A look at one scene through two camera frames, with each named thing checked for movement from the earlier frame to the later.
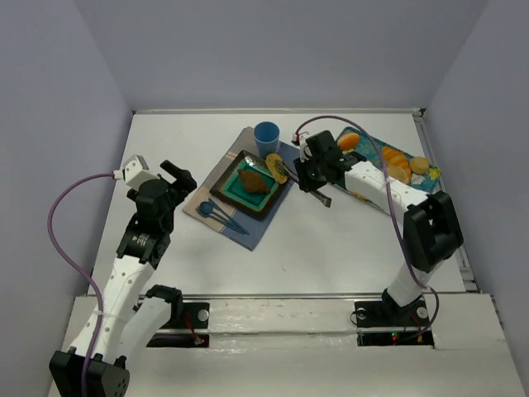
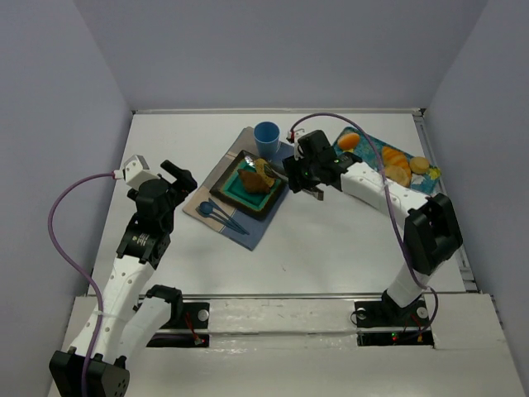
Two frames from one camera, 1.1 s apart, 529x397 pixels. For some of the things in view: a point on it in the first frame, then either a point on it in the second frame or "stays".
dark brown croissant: [254, 182] stays
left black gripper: [178, 180] stays
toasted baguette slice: [271, 160] -> [259, 165]
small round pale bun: [419, 165] stays
